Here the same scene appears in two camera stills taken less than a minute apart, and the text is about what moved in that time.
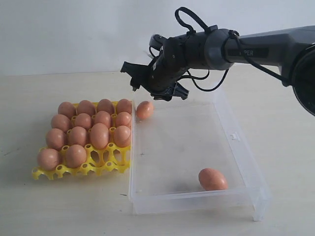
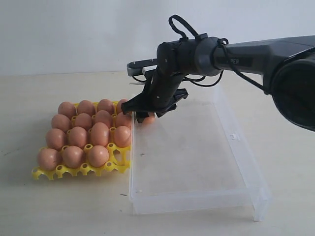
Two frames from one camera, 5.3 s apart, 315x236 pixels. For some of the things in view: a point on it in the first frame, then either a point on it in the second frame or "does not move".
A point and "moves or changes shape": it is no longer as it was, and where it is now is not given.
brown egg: (122, 134) does not move
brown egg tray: (123, 118) does not move
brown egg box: (144, 109) moves or changes shape
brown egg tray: (67, 108) does not move
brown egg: (212, 180) to (98, 156)
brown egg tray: (103, 117) does not move
